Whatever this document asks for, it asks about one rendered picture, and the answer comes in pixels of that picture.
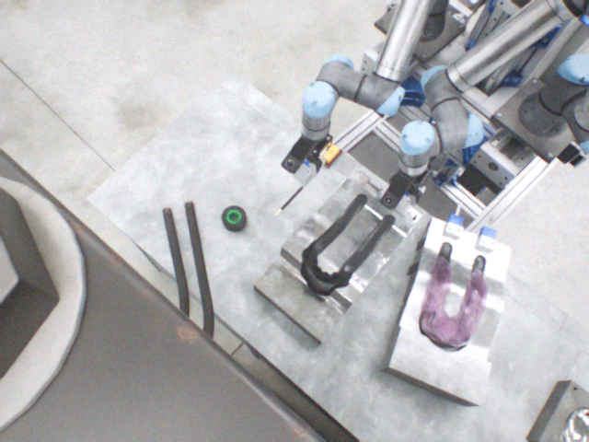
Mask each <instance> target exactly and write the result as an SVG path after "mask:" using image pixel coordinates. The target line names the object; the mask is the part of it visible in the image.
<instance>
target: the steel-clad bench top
mask: <svg viewBox="0 0 589 442"><path fill-rule="evenodd" d="M300 124H301V122H300V121H299V120H297V119H296V118H295V117H294V116H293V115H291V114H290V112H288V111H287V110H285V109H284V108H282V107H281V106H279V105H278V104H277V103H275V102H274V101H273V100H271V99H269V98H268V97H267V96H265V95H264V94H262V93H261V92H260V91H258V90H257V89H256V88H254V87H253V86H252V85H251V84H249V83H248V82H246V81H245V80H244V79H242V78H241V77H240V76H238V75H235V74H234V73H232V72H231V71H230V72H229V73H227V75H225V76H224V77H223V78H222V79H220V80H219V81H218V82H217V83H216V84H215V85H214V86H212V87H211V88H210V89H209V90H208V91H207V92H205V93H204V94H203V95H202V96H201V97H200V98H199V99H197V100H196V101H195V102H194V103H193V104H192V105H191V106H189V107H188V108H187V109H186V110H185V111H184V112H182V113H181V114H180V116H179V117H178V118H177V119H175V120H174V121H173V122H172V123H171V124H170V125H169V126H167V127H166V128H165V130H164V131H163V132H162V133H160V134H159V135H158V136H157V137H156V138H153V139H152V140H151V141H150V142H149V143H148V144H147V145H145V146H144V147H143V148H142V149H141V150H140V151H139V152H137V153H136V154H135V155H134V156H133V157H132V158H130V159H129V160H128V161H127V162H126V163H125V164H124V165H122V166H121V167H120V168H119V169H118V170H117V171H116V172H114V173H113V174H112V175H111V176H110V177H109V178H108V179H106V181H105V182H104V183H103V184H102V185H100V186H99V187H98V188H97V189H96V190H95V191H94V192H92V193H91V194H90V195H89V196H88V197H87V200H88V201H89V202H91V203H92V204H94V205H95V206H96V207H97V209H98V210H99V211H101V212H102V213H103V214H104V215H105V216H106V217H107V218H108V219H109V220H110V221H111V222H112V223H113V224H114V225H115V226H117V227H118V228H119V229H120V230H121V231H122V232H124V233H125V234H126V235H127V236H128V237H129V238H130V239H132V240H133V241H134V242H135V243H136V244H137V245H138V246H140V247H141V248H142V249H143V250H144V251H145V252H146V253H148V254H149V255H150V256H151V257H152V258H153V259H154V260H156V261H157V262H158V263H159V264H160V265H162V266H164V268H165V269H166V270H167V271H168V272H169V273H171V274H172V275H173V276H174V277H175V273H174V268H173V264H172V260H171V255H170V250H169V246H168V241H167V232H166V229H165V224H164V215H163V210H162V207H163V206H164V205H170V207H171V211H172V215H173V219H174V224H175V229H176V232H177V237H178V241H179V249H180V253H181V258H182V262H183V266H184V270H185V274H186V278H187V283H188V288H189V290H190V291H191V292H192V293H193V294H194V295H195V296H196V297H197V298H199V299H200V300H201V294H200V289H199V284H198V278H197V274H196V268H195V264H194V259H193V253H192V248H191V239H190V233H189V228H188V223H187V217H186V213H185V207H184V202H186V201H188V200H190V201H193V204H194V209H195V214H196V219H197V224H198V229H199V233H200V238H201V243H202V252H203V257H204V261H205V266H206V270H207V275H208V280H209V285H210V289H211V294H212V299H213V304H214V313H215V314H216V315H218V316H219V317H220V318H221V319H222V320H223V321H225V322H226V323H227V325H228V326H229V327H230V328H231V329H234V330H235V331H236V332H237V333H238V334H239V335H241V336H242V337H243V338H244V339H245V340H246V341H247V342H249V343H250V344H251V345H252V346H253V347H254V348H255V349H257V350H258V351H259V352H260V353H261V354H262V355H264V356H265V357H266V358H267V359H268V360H269V361H270V362H271V363H273V364H274V365H275V366H276V367H277V368H278V369H280V370H281V371H282V372H283V373H284V374H285V375H286V376H287V377H288V378H289V379H291V381H292V382H293V383H294V384H295V385H296V386H297V387H298V388H299V389H301V390H303V391H304V392H305V393H306V394H307V395H308V396H309V397H311V398H312V399H313V400H314V401H315V402H316V403H318V404H319V405H320V406H321V407H322V408H323V409H324V410H325V411H327V412H328V413H329V414H330V415H331V416H332V417H334V418H335V419H336V420H337V421H338V422H339V423H340V424H341V425H343V426H344V427H345V428H346V429H347V430H348V431H350V433H351V434H352V435H353V436H354V437H355V438H357V439H358V440H359V441H361V442H528V441H527V440H526V439H525V437H526V436H527V434H528V432H529V430H530V429H531V428H532V426H533V424H534V423H535V421H536V419H537V417H538V416H539V414H540V412H541V410H542V409H543V407H544V405H545V403H546V401H547V400H548V398H549V395H550V394H551V392H552V391H553V389H554V388H555V386H556V384H557V382H558V381H559V380H569V379H571V380H573V381H574V382H575V383H577V384H578V385H579V386H581V387H582V388H583V389H585V390H586V391H588V392H589V329H588V328H586V327H585V326H583V325H582V323H580V322H579V321H577V320H576V319H575V318H572V317H571V316H570V315H568V314H567V313H566V312H564V311H563V310H561V309H560V308H558V307H557V306H555V305H554V304H553V303H551V302H550V301H549V300H547V299H546V298H544V297H543V296H541V295H540V294H539V293H538V292H537V291H535V290H534V289H533V288H531V287H530V286H528V285H527V284H526V283H525V282H523V281H522V280H521V279H519V278H518V277H516V276H515V275H514V274H512V273H511V272H509V271H508V270H506V274H505V277H504V304H503V310H502V315H501V318H500V321H499V323H498V326H497V329H496V331H495V333H494V336H493V339H492V342H491V347H490V351H489V354H488V358H487V362H488V363H490V364H491V371H490V374H489V378H488V382H487V386H486V389H485V393H484V398H483V402H482V405H481V406H470V407H466V406H464V405H462V404H459V403H457V402H455V401H451V400H449V399H447V398H445V397H443V396H440V395H438V394H436V393H433V392H431V391H429V390H426V389H424V388H421V387H419V386H417V385H412V384H411V383H409V382H407V381H405V380H402V379H400V378H396V377H394V376H392V375H389V374H388V373H386V372H383V371H381V370H380V368H381V366H382V363H383V360H384V357H385V354H386V351H387V347H388V344H389V340H390V337H391V334H392V332H393V329H394V327H395V324H396V321H397V318H398V314H399V311H400V308H401V305H399V304H398V300H400V301H403V298H404V296H405V293H406V290H407V287H408V284H409V281H410V277H411V274H409V275H408V273H409V270H410V267H411V266H412V265H414V264H415V263H416V257H417V254H418V251H419V250H417V244H418V242H419V241H421V240H422V238H423V235H424V232H425V229H426V227H427V224H428V223H429V222H430V220H431V219H432V218H434V217H433V216H432V215H430V214H428V213H427V212H426V211H424V210H423V209H422V208H420V207H419V206H418V205H413V206H412V208H413V209H415V210H416V211H417V212H418V213H419V214H421V215H422V216H421V217H420V218H419V220H418V221H417V224H416V225H415V226H414V228H413V229H412V230H411V231H410V233H409V234H408V235H407V237H405V238H404V240H403V241H402V242H401V243H400V245H399V246H398V247H397V249H396V250H395V251H394V253H393V254H392V255H391V256H390V258H389V259H388V260H387V262H386V263H385V264H384V265H383V266H382V267H381V268H380V270H379V271H378V272H377V273H376V275H375V276H374V277H373V279H372V280H371V281H370V282H369V284H368V285H367V286H366V288H365V289H364V290H363V292H362V293H361V294H360V295H359V296H358V297H357V298H356V300H355V301H354V302H353V305H352V306H351V307H350V309H349V310H348V311H347V312H346V314H345V315H344V316H343V318H342V319H341V320H340V322H339V323H338V324H337V325H336V327H335V328H334V329H332V331H331V332H330V333H329V335H328V336H327V337H326V339H325V340H324V341H323V342H322V344H321V345H319V344H318V343H317V342H316V341H315V340H313V339H312V338H311V337H310V336H309V335H307V334H306V333H305V332H304V331H303V330H300V329H299V328H298V327H297V326H296V325H294V324H293V323H292V322H291V321H290V320H289V319H288V318H287V317H286V316H285V315H283V314H282V312H281V311H280V310H278V309H277V308H276V307H275V306H274V305H272V304H271V303H270V302H269V301H268V300H266V299H265V298H264V297H263V296H262V295H260V294H259V293H258V292H257V291H256V290H254V284H255V283H256V281H257V280H258V279H259V278H260V277H261V276H262V275H263V274H264V272H265V271H266V270H267V269H268V268H269V267H270V266H271V265H272V264H273V263H274V262H275V261H276V260H277V259H278V257H279V256H280V254H281V249H282V245H283V244H284V243H285V241H286V240H287V239H289V238H290V237H291V234H292V233H293V232H294V231H295V230H296V228H297V227H300V226H301V225H302V224H303V223H305V222H306V221H307V219H308V218H310V217H311V216H312V215H313V214H314V213H315V212H316V211H317V210H318V209H319V208H320V207H321V205H322V204H323V203H325V202H326V201H327V200H328V198H329V197H330V196H331V195H332V194H333V193H334V192H335V191H336V190H337V189H338V188H339V187H340V185H341V184H342V183H343V182H344V181H345V180H346V179H347V177H348V176H349V175H350V174H351V173H352V172H353V171H354V168H357V169H359V170H360V171H361V172H362V173H364V174H365V175H366V176H368V177H369V178H370V181H371V182H372V183H374V184H375V185H376V186H378V187H379V188H382V187H383V188H385V189H386V190H387V188H388V186H389V185H388V184H387V183H385V182H384V181H383V180H381V179H379V178H378V177H377V176H376V175H375V174H373V173H372V172H371V171H369V170H368V169H366V168H365V167H363V166H362V165H361V164H359V163H358V162H356V161H355V160H354V159H353V158H352V157H350V156H349V155H347V154H346V153H345V152H343V154H342V155H341V156H340V157H339V159H338V160H337V161H336V162H335V163H334V164H333V165H332V166H331V167H330V168H329V169H327V168H326V167H325V166H322V168H321V169H320V172H319V173H318V175H317V176H316V177H313V178H312V180H311V181H310V182H309V183H308V184H307V186H306V187H305V186H303V185H302V184H301V183H299V182H298V181H297V180H295V179H294V178H293V174H291V173H289V172H288V171H287V170H286V169H284V168H283V167H282V165H281V164H282V162H283V160H284V159H285V157H286V156H287V154H288V153H289V152H290V150H291V147H292V145H293V144H294V142H295V141H296V140H297V139H298V138H299V137H300V136H301V133H300V132H301V130H300ZM355 164H356V165H355ZM348 173H349V174H348ZM301 186H302V187H303V190H302V191H301V192H300V193H298V194H297V195H296V197H295V198H294V199H293V200H292V201H291V202H290V203H289V204H288V205H287V206H286V207H285V208H284V209H283V210H282V211H281V212H280V213H279V214H278V216H276V215H275V214H276V213H277V212H278V211H279V209H280V208H281V207H282V206H283V205H284V204H285V203H286V202H288V201H289V200H290V199H291V197H292V196H293V194H294V193H295V192H296V191H297V190H298V189H299V188H300V187H301ZM229 205H238V206H240V207H242V208H243V209H244V210H245V212H246V216H247V223H246V225H245V227H244V228H243V229H241V230H240V231H238V232H230V231H228V230H226V228H225V227H224V224H223V221H222V213H223V212H224V210H225V209H226V208H227V206H229ZM175 278H176V277H175ZM201 301H202V300H201ZM315 348H316V349H315ZM312 352H313V353H312ZM311 353H312V354H311ZM304 362H305V363H304ZM298 369H299V370H298ZM297 370H298V371H297Z"/></svg>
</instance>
